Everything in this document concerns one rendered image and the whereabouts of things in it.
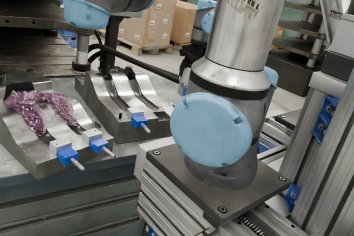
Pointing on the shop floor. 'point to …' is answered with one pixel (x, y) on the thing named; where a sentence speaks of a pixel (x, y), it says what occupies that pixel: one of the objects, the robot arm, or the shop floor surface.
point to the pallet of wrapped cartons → (148, 28)
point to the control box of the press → (112, 35)
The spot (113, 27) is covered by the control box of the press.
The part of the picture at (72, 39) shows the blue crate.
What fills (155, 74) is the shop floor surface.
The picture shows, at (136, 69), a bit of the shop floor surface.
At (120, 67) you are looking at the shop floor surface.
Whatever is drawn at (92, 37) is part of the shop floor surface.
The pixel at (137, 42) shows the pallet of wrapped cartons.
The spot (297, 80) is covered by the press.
